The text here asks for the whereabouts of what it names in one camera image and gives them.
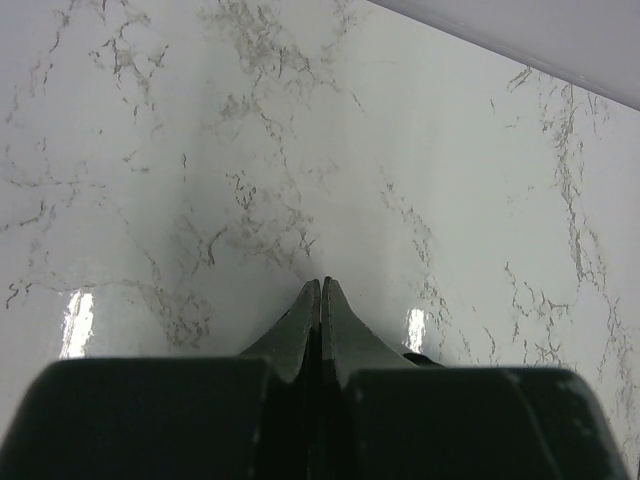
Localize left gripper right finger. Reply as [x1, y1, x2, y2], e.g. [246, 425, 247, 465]
[321, 278, 628, 479]

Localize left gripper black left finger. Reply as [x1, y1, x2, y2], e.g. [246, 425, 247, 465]
[1, 280, 320, 479]

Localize black t-shirt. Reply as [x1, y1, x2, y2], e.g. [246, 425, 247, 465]
[403, 352, 443, 368]

